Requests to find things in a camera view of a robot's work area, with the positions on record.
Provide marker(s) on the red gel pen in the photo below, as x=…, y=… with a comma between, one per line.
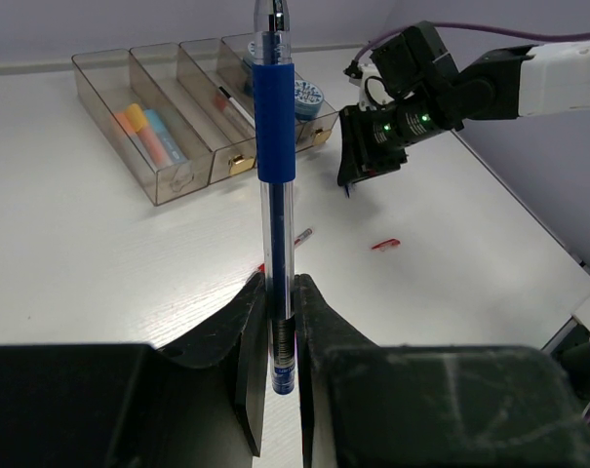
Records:
x=299, y=239

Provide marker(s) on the orange highlighter pen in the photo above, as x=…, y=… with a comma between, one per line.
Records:
x=125, y=134

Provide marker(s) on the black capped white marker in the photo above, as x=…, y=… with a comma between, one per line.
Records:
x=239, y=107

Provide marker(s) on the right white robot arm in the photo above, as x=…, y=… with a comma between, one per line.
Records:
x=414, y=91

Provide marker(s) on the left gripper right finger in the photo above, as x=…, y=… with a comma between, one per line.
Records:
x=320, y=332

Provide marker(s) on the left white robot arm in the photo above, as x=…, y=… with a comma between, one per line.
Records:
x=366, y=405

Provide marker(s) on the red capped white marker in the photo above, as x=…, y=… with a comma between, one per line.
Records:
x=233, y=116

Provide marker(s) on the blue highlighter pen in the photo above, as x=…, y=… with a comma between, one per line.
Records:
x=167, y=140

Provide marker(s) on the blue gel pen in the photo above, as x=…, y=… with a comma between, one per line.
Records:
x=274, y=106

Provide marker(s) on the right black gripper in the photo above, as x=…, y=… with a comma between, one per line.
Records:
x=374, y=138

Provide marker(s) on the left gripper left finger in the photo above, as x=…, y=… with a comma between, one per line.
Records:
x=215, y=391

